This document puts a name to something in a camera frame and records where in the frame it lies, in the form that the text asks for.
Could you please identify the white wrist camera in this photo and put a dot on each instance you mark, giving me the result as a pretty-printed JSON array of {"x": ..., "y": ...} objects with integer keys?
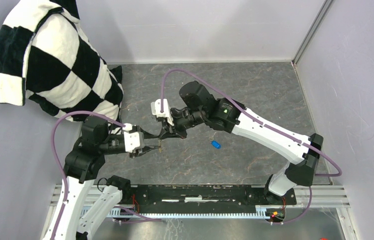
[
  {"x": 161, "y": 110},
  {"x": 133, "y": 138}
]

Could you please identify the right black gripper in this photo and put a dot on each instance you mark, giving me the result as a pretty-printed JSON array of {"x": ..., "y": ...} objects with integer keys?
[{"x": 165, "y": 132}]

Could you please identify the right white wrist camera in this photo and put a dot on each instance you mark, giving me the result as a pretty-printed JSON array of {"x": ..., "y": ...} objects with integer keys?
[{"x": 161, "y": 110}]

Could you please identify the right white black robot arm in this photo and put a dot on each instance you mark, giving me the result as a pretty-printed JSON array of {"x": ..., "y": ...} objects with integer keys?
[{"x": 301, "y": 151}]

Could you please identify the black white checkered cloth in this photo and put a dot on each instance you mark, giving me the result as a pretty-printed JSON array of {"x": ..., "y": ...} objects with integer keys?
[{"x": 46, "y": 57}]

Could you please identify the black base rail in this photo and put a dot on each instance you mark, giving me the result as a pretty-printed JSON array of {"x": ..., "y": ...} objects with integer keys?
[{"x": 202, "y": 199}]

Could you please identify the blue tagged key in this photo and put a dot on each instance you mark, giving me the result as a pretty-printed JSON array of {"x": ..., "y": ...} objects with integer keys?
[{"x": 214, "y": 143}]

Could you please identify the white toothed cable duct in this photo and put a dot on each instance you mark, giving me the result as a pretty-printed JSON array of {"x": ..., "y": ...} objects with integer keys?
[{"x": 260, "y": 213}]

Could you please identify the aluminium corner profile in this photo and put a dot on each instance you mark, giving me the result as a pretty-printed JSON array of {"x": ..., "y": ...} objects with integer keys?
[{"x": 327, "y": 4}]

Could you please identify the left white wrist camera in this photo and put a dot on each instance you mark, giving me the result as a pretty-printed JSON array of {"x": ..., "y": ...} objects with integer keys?
[{"x": 133, "y": 138}]

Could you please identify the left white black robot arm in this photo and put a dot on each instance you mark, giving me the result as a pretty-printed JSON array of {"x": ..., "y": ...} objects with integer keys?
[{"x": 100, "y": 136}]

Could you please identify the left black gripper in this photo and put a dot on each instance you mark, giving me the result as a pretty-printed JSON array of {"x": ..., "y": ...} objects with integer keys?
[{"x": 141, "y": 151}]

